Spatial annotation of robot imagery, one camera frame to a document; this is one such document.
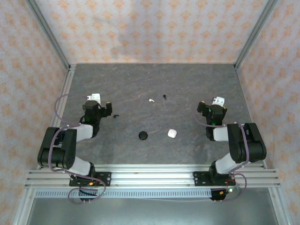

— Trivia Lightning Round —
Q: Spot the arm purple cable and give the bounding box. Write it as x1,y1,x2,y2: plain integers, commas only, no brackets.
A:
48,93,107,205
194,97,249,203

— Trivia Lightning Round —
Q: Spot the black cable clamp bracket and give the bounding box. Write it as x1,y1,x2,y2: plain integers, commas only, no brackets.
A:
78,188,99,203

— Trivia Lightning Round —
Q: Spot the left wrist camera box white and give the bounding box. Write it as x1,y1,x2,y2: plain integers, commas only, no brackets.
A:
86,93,102,104

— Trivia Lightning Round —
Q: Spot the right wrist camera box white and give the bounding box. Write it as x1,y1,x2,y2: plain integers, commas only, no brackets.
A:
211,96,226,106

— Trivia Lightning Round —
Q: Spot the aluminium side rail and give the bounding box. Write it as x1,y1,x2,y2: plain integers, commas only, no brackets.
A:
233,64,293,225
11,64,77,225

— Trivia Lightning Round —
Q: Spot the aluminium frame post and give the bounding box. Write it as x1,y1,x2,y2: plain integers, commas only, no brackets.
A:
233,0,281,70
25,0,71,69

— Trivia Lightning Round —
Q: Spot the circuit board with green light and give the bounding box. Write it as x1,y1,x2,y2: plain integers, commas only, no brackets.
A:
210,186,242,203

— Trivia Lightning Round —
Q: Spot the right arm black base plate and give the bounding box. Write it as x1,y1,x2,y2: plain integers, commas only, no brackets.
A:
192,171,236,187

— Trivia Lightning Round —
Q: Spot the grey metal sheet panel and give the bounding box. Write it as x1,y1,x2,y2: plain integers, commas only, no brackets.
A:
25,198,281,225

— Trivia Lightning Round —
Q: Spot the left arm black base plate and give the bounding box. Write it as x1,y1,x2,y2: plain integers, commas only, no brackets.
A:
69,171,112,188

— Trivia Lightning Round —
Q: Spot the grey slotted cable duct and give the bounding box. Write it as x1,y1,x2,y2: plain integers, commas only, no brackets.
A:
34,189,213,199

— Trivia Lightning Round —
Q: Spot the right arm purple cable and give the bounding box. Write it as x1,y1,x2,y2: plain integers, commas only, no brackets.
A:
194,97,249,203

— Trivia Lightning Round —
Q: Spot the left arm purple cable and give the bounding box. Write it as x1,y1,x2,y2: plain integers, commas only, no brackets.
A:
48,93,107,205

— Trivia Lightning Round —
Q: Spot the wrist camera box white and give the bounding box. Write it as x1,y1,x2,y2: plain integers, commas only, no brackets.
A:
211,96,226,106
86,93,102,104

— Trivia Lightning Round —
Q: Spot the aluminium mounting rail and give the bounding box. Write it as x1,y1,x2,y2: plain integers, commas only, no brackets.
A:
24,164,281,189

